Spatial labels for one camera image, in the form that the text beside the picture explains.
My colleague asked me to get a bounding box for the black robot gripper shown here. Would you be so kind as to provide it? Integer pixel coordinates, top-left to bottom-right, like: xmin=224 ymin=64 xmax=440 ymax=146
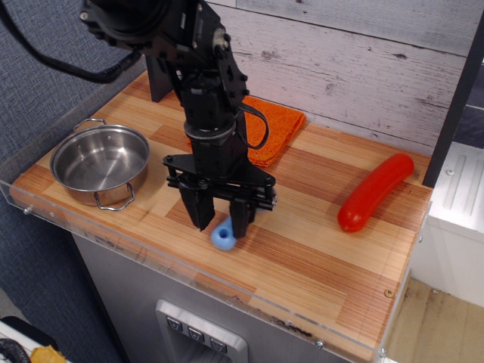
xmin=163 ymin=134 xmax=277 ymax=239

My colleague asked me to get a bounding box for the blue plastic spoon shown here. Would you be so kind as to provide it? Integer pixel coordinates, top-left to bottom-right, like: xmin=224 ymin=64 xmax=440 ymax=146
xmin=211 ymin=217 xmax=237 ymax=251

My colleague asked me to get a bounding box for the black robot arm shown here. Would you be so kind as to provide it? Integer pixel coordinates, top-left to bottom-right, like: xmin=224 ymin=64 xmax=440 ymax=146
xmin=80 ymin=1 xmax=277 ymax=238

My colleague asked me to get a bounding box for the orange knitted cloth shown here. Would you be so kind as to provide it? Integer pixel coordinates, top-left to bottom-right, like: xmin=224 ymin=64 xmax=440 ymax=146
xmin=185 ymin=95 xmax=306 ymax=167

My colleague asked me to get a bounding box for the grey toy fridge cabinet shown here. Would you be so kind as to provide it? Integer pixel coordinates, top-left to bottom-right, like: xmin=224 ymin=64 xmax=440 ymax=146
xmin=73 ymin=234 xmax=343 ymax=362

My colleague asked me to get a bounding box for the stainless steel pot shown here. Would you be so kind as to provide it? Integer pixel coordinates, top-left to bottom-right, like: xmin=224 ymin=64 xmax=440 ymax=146
xmin=50 ymin=118 xmax=150 ymax=212

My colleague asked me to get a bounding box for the red plastic sausage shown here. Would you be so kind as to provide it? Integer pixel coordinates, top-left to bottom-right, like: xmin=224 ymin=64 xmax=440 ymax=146
xmin=337 ymin=154 xmax=414 ymax=233

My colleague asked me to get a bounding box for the silver dispenser button panel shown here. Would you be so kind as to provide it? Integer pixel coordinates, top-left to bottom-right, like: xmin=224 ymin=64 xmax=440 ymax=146
xmin=156 ymin=299 xmax=249 ymax=362

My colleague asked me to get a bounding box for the white toy sink unit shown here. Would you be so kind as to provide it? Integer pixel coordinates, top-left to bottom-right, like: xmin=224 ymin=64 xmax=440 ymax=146
xmin=409 ymin=142 xmax=483 ymax=306

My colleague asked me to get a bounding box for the clear acrylic guard rail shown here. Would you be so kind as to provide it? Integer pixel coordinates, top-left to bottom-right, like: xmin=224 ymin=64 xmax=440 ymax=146
xmin=6 ymin=75 xmax=430 ymax=362

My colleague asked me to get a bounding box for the dark grey left post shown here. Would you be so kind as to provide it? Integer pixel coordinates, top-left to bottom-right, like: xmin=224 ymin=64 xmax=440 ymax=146
xmin=145 ymin=56 xmax=179 ymax=102

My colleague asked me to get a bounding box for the dark grey post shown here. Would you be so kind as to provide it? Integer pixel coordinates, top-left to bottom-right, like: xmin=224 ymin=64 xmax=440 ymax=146
xmin=145 ymin=56 xmax=179 ymax=102
xmin=423 ymin=15 xmax=483 ymax=188

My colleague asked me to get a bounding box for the dark grey right post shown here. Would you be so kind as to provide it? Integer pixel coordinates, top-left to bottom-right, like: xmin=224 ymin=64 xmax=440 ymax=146
xmin=423 ymin=15 xmax=483 ymax=188

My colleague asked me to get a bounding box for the black braided cable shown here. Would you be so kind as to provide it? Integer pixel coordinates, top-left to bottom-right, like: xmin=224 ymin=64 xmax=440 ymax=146
xmin=0 ymin=338 xmax=33 ymax=363

